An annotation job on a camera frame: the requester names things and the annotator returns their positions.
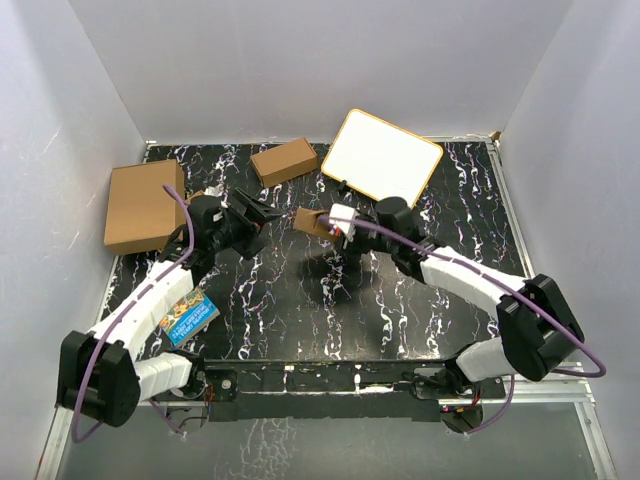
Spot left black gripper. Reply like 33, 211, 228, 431
209, 190, 284, 259

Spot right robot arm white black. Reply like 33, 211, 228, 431
329, 197, 584, 397

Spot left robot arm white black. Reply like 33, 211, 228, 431
56, 186, 284, 427

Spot small cardboard box at back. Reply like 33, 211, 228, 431
251, 138, 318, 188

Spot flat cardboard box under large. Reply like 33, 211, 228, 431
185, 190, 205, 205

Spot large closed cardboard box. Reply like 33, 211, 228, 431
104, 159, 185, 255

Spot white board orange rim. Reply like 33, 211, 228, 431
321, 109, 444, 208

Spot colourful children's book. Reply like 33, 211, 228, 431
159, 287, 220, 347

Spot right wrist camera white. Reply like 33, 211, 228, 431
328, 203, 358, 241

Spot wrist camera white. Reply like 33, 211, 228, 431
204, 186, 226, 197
328, 203, 358, 241

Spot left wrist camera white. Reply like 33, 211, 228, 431
204, 186, 226, 197

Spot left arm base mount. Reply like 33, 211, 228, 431
153, 369, 238, 406

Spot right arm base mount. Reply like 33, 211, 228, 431
403, 359, 506, 400

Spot aluminium frame rail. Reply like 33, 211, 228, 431
37, 362, 617, 479

